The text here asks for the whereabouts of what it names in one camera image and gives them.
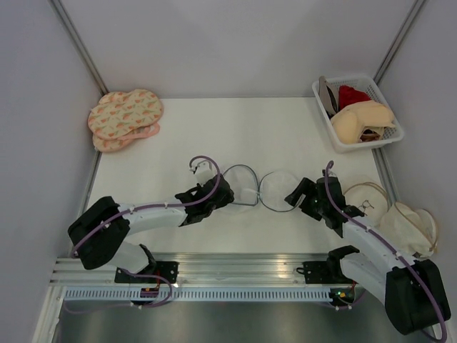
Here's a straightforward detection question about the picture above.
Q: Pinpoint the aluminium frame post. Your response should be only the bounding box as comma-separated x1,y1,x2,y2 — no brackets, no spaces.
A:
373,0,428,84
49,0,109,95

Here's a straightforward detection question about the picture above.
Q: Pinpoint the red bra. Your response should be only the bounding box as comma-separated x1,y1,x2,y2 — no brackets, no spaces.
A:
338,85,371,109

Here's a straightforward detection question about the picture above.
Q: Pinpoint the aluminium mounting rail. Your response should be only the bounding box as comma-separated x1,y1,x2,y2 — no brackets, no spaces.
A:
50,253,327,287

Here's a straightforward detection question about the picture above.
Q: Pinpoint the floral laundry bag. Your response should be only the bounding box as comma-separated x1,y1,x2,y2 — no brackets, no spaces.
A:
88,89,164,140
92,123,161,153

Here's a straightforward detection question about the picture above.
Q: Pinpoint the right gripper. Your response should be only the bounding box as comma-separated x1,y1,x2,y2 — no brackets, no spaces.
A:
284,177,327,221

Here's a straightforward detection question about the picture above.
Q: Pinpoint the purple cable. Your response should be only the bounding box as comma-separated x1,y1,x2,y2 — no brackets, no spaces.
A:
70,155,221,272
324,160,449,340

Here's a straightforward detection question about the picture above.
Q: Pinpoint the beige grey bra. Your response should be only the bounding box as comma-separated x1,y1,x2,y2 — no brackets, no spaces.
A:
318,76,339,113

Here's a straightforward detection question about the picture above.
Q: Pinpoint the floral laundry bag bottom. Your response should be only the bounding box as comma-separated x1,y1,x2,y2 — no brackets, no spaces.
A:
92,123,161,153

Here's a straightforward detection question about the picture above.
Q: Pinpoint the floral laundry bag top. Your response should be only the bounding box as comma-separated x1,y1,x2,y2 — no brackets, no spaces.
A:
88,89,164,140

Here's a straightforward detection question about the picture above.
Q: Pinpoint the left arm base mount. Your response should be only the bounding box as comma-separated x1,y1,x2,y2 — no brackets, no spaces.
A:
114,261,179,285

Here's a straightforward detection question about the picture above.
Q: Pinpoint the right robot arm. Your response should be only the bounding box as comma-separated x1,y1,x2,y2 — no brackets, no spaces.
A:
284,177,451,341

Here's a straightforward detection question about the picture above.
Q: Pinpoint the white mesh laundry bag blue zipper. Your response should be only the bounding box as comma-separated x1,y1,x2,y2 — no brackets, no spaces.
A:
221,164,304,215

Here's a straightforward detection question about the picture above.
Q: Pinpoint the right aluminium frame post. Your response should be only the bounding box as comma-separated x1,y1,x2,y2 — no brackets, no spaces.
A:
373,0,428,84

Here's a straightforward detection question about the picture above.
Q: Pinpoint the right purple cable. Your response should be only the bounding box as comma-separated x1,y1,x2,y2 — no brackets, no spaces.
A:
324,160,449,340

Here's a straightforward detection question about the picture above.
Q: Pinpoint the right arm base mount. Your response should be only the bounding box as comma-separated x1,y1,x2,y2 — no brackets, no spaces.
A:
295,261,347,284

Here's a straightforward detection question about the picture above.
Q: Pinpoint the left aluminium frame post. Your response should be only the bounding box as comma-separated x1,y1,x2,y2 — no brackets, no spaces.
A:
49,0,109,95

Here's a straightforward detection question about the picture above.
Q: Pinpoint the white plastic basket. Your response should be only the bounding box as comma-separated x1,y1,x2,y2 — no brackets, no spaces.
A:
312,76,404,154

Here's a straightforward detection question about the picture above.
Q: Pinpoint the cream laundry bag right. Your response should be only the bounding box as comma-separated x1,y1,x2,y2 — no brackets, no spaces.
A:
379,202,438,259

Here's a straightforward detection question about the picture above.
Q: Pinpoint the white slotted cable duct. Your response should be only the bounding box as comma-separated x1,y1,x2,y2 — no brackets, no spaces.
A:
64,287,331,302

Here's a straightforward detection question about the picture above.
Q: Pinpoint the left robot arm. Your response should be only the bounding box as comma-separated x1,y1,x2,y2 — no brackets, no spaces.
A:
68,174,234,283

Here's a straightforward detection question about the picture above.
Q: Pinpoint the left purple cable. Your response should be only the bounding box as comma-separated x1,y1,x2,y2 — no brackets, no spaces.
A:
70,155,221,272

